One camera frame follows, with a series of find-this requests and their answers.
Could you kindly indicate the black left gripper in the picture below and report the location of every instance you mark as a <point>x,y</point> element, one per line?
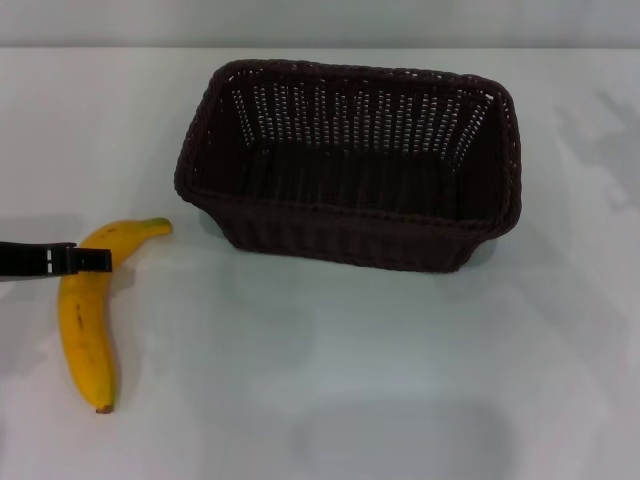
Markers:
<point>22,258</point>

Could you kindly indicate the yellow banana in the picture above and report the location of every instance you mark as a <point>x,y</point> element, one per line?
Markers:
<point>87,320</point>

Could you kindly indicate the black woven plastic basket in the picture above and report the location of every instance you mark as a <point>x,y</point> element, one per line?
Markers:
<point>350,200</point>

